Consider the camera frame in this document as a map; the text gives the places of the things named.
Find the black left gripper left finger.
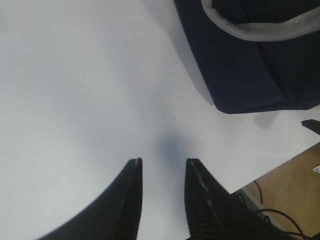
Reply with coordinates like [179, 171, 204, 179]
[42, 158, 143, 240]

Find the black cable on floor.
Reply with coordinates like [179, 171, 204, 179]
[236, 193, 308, 238]

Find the navy blue lunch bag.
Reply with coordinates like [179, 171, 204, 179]
[174, 0, 320, 114]

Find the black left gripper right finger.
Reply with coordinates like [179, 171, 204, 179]
[184, 158, 293, 240]

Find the red cable on floor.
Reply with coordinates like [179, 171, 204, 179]
[253, 180, 266, 205]

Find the black tape on table edge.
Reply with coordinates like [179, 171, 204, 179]
[301, 119, 320, 135]

